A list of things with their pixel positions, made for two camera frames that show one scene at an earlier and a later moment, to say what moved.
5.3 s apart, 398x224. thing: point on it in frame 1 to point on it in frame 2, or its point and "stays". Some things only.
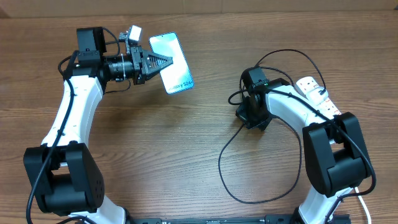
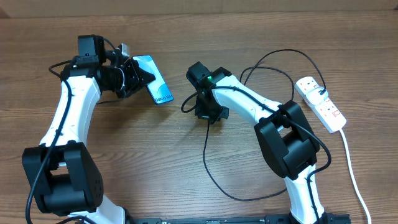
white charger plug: (316, 96) stays
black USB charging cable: (219, 167) to (248, 79)
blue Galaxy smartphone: (178, 76) to (158, 88)
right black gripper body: (254, 117) to (209, 110)
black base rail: (270, 219) stays
